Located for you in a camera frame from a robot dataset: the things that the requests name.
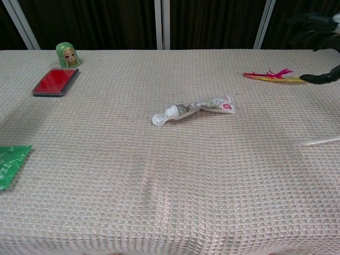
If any clear plastic stick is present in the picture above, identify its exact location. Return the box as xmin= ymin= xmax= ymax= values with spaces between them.
xmin=300 ymin=135 xmax=340 ymax=146

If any white metal frame post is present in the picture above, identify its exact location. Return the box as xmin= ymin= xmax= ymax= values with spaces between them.
xmin=253 ymin=0 xmax=277 ymax=50
xmin=154 ymin=0 xmax=163 ymax=50
xmin=161 ymin=0 xmax=171 ymax=50
xmin=5 ymin=0 xmax=41 ymax=50

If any white printed toothpaste tube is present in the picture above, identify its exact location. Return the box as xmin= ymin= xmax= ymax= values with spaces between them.
xmin=151 ymin=95 xmax=236 ymax=127

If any red ink pad box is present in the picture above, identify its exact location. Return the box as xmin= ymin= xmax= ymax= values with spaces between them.
xmin=31 ymin=67 xmax=80 ymax=98

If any beige waffle tablecloth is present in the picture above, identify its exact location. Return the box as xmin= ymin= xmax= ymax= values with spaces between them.
xmin=0 ymin=49 xmax=340 ymax=255

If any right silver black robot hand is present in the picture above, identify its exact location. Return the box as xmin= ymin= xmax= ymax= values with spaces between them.
xmin=289 ymin=12 xmax=340 ymax=86

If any pink yellow feather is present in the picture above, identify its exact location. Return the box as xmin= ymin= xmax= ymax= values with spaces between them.
xmin=242 ymin=67 xmax=308 ymax=86

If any green tea packet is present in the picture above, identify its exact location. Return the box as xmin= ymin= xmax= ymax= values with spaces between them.
xmin=0 ymin=144 xmax=32 ymax=191

